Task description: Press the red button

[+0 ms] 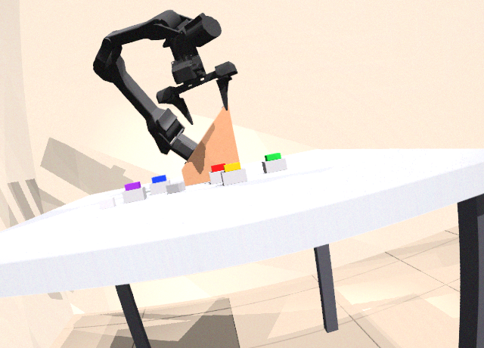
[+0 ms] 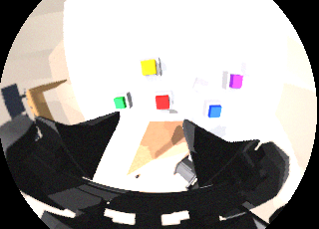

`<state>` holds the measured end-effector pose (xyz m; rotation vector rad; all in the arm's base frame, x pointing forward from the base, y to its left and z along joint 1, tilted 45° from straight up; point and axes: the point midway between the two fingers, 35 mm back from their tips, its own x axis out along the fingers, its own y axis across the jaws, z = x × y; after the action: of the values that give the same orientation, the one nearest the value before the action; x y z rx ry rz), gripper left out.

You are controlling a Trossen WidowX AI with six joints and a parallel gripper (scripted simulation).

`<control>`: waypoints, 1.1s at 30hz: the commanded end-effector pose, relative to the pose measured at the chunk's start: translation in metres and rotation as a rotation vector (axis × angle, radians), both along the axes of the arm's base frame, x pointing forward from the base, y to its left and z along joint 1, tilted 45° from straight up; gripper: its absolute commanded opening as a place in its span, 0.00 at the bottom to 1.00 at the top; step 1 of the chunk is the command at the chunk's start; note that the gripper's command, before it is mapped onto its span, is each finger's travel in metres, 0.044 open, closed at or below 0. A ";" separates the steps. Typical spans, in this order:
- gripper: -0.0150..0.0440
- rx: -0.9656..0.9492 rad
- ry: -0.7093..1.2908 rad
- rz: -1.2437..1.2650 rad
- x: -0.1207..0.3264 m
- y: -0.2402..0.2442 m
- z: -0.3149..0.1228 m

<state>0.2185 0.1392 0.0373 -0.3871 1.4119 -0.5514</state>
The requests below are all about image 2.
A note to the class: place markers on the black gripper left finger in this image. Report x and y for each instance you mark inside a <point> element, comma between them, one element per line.
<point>84,141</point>

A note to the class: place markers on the yellow button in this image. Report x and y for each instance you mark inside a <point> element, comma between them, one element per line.
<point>150,67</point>

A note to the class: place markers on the green button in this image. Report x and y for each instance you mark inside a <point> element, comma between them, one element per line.
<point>123,101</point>

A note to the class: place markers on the red button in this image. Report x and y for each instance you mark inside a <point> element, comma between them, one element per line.
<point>162,100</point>

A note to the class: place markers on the blue button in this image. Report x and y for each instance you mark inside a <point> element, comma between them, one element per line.
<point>212,108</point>

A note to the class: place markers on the purple button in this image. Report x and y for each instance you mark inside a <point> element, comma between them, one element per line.
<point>232,81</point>

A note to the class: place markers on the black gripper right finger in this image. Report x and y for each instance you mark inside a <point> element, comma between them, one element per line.
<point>209,153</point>

